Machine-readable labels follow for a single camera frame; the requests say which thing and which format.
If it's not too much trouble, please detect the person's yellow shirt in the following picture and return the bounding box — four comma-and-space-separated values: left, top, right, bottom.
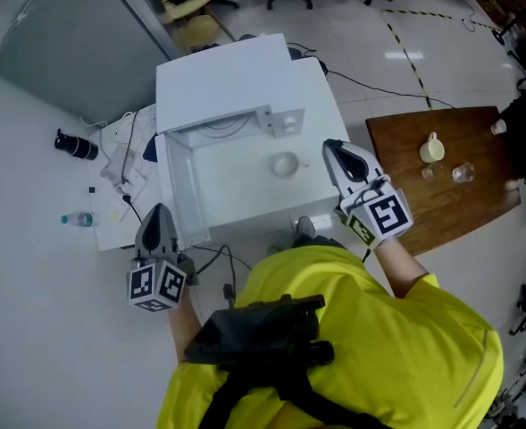
154, 244, 505, 429

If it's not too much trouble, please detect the cream mug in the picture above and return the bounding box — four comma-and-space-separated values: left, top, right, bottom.
418, 131, 447, 164

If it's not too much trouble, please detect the black stand base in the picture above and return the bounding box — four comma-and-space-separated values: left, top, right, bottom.
491, 12, 522, 47

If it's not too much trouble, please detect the person's grey shoe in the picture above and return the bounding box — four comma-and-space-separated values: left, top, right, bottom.
295, 215, 318, 241

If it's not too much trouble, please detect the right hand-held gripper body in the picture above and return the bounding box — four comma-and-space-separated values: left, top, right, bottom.
335, 174, 414, 248

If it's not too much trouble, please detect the grey cabinet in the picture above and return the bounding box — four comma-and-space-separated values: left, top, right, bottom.
0, 0, 171, 127

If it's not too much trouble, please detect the black plug with cable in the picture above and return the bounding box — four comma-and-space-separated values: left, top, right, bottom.
121, 193, 144, 225

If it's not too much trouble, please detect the person's left forearm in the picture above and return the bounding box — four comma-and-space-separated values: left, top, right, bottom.
167, 300, 204, 365

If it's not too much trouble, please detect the black flask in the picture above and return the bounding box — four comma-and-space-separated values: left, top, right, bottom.
53, 128, 100, 162

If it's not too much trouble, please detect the yellow black floor tape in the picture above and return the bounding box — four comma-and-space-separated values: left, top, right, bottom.
380, 7, 504, 110

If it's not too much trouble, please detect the black chest strap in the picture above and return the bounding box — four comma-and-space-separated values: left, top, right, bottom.
202, 364, 393, 429

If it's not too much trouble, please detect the person's right forearm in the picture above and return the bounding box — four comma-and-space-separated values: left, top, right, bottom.
371, 233, 430, 299

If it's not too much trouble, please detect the white power strip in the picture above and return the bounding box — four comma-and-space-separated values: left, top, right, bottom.
98, 144, 150, 197

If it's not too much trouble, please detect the black chest-mounted device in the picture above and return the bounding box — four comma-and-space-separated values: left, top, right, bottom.
183, 294, 336, 375

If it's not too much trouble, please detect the black floor cable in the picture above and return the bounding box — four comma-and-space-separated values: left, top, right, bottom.
322, 68, 456, 109

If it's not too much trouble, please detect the clear plastic water bottle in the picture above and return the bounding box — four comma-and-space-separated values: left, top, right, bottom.
60, 211, 102, 229

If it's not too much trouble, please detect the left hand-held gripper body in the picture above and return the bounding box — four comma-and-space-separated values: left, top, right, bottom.
126, 238, 199, 314

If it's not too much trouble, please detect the yellow stool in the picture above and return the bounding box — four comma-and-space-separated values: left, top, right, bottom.
171, 14, 222, 54

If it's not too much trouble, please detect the white table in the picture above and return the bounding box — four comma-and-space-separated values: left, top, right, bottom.
154, 55, 351, 241

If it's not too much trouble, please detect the low white board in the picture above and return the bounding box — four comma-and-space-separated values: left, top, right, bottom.
87, 104, 166, 252

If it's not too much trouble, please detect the brown wooden table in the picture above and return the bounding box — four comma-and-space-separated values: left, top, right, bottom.
364, 105, 523, 258

